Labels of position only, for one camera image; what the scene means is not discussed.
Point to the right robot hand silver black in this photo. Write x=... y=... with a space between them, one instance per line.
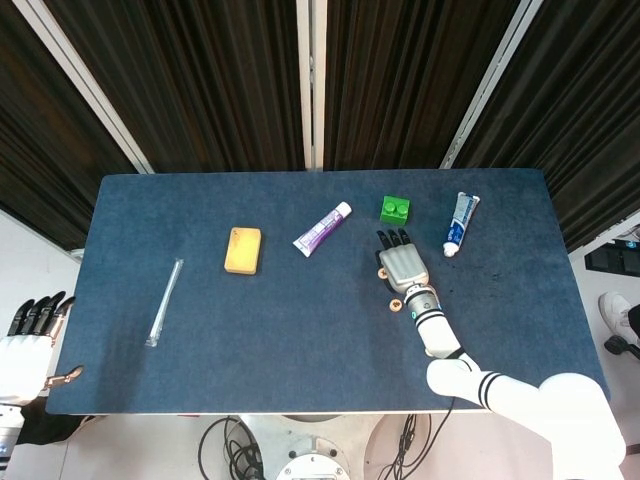
x=402 y=265

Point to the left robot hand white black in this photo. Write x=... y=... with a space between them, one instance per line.
x=22 y=365

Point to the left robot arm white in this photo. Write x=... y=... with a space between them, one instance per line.
x=10 y=430

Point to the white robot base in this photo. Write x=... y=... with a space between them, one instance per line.
x=310 y=460

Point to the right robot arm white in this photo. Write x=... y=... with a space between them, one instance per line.
x=525 y=400

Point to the green toy brick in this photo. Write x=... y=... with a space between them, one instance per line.
x=394 y=212

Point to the black fabric bundle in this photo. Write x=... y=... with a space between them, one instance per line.
x=50 y=425

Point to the blue white toothpaste tube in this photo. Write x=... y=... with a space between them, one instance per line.
x=461 y=222

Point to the purple toothpaste tube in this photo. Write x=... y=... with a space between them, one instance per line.
x=320 y=231

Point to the blue fabric table mat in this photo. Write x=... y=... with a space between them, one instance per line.
x=300 y=325

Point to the clear wrapped straw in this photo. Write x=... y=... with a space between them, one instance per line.
x=164 y=305

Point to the yellow sponge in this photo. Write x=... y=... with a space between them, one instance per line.
x=243 y=250

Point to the dark pleated curtain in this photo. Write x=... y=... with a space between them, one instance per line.
x=40 y=125
x=590 y=125
x=200 y=75
x=400 y=75

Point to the black device with blue light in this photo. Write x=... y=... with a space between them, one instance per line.
x=612 y=257

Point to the white shoe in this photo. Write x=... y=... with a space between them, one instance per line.
x=614 y=312

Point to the black chair caster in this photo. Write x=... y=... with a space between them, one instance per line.
x=620 y=346

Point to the dark trouser leg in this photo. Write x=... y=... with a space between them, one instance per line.
x=634 y=325

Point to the white frame post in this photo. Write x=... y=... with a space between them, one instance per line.
x=87 y=85
x=482 y=85
x=311 y=85

